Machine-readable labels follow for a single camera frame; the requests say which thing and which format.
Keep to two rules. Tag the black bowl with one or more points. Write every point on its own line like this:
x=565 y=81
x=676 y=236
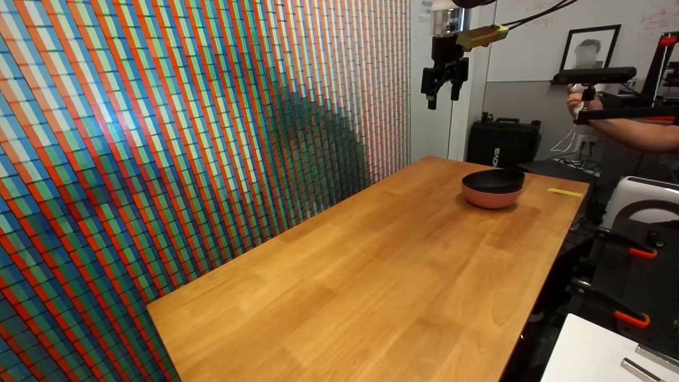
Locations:
x=495 y=180

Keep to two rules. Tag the pink bowl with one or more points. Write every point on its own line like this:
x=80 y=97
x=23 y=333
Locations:
x=492 y=200

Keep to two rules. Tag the gold wrist camera mount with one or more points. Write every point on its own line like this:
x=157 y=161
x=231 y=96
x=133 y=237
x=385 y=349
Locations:
x=480 y=37

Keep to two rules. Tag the person's hand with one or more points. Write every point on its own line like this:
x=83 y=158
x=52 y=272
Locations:
x=578 y=104

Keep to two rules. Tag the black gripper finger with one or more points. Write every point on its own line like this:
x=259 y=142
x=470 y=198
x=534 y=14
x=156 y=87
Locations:
x=458 y=86
x=431 y=97

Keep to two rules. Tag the framed portrait picture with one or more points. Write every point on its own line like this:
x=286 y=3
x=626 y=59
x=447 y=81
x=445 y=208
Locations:
x=589 y=47

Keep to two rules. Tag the yellow tape strip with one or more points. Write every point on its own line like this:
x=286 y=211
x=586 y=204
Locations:
x=565 y=191

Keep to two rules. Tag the black clamp with orange handle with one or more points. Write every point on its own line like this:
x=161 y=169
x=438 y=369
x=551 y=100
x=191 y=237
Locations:
x=607 y=278

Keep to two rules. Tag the black camera on stand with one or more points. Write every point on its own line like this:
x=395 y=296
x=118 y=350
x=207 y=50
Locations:
x=595 y=75

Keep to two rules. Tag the person's forearm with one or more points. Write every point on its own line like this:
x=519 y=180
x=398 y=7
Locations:
x=642 y=133

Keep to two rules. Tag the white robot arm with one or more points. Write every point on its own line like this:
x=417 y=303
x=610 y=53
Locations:
x=452 y=17

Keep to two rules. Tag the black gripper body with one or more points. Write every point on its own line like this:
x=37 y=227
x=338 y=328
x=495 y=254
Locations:
x=448 y=61

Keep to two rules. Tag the black equipment case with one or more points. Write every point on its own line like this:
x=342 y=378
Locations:
x=504 y=142

